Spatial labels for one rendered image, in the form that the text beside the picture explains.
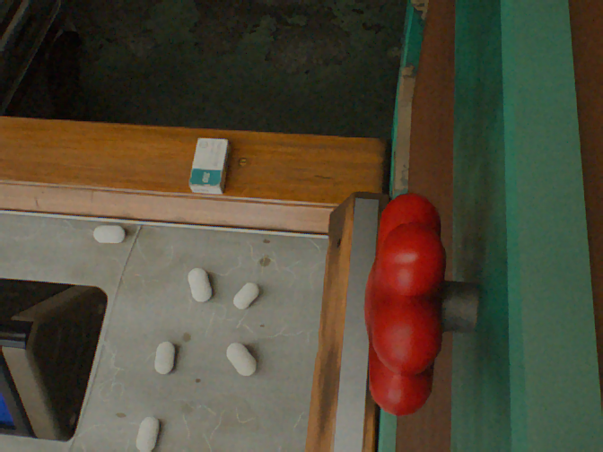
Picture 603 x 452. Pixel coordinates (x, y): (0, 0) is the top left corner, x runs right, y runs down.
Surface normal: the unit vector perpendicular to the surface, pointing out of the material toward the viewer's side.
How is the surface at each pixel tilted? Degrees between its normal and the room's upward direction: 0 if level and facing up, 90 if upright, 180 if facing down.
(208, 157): 0
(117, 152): 0
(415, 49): 90
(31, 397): 58
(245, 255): 0
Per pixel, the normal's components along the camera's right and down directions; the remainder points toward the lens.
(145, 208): -0.13, 0.36
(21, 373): -0.13, 0.56
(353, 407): -0.07, -0.40
